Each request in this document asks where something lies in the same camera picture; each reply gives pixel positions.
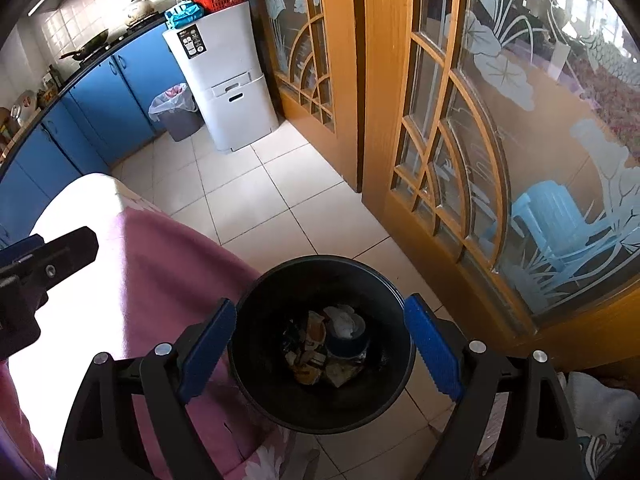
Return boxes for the grey bin with bag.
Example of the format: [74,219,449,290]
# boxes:
[148,82,204,142]

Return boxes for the black wok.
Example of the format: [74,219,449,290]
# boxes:
[60,29,108,62]

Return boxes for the white refrigerator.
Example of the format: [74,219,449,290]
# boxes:
[163,2,279,152]

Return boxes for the black trash bucket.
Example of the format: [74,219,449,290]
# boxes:
[229,255,416,434]

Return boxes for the blue kitchen cabinets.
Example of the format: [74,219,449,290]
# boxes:
[1,18,184,247]

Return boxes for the light blue plastic chair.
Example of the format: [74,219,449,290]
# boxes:
[499,180,639,292]

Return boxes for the orange wooden glass door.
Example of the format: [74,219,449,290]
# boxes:
[257,0,639,370]

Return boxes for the purple tablecloth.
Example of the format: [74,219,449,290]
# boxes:
[0,171,302,480]

